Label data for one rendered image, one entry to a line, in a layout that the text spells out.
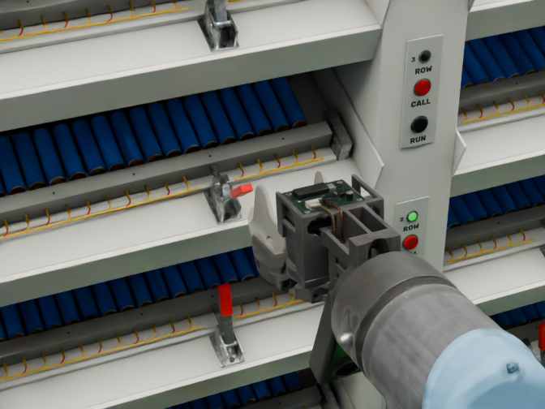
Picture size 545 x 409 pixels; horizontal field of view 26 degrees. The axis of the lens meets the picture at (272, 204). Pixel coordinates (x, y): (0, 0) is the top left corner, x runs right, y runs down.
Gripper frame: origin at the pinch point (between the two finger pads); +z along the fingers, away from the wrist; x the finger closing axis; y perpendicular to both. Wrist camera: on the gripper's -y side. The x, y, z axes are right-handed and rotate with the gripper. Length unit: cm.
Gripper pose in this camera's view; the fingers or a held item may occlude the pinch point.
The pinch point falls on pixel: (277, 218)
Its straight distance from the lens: 105.3
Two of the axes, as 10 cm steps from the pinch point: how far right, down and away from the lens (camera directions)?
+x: -9.2, 2.1, -3.3
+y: -0.5, -8.9, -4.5
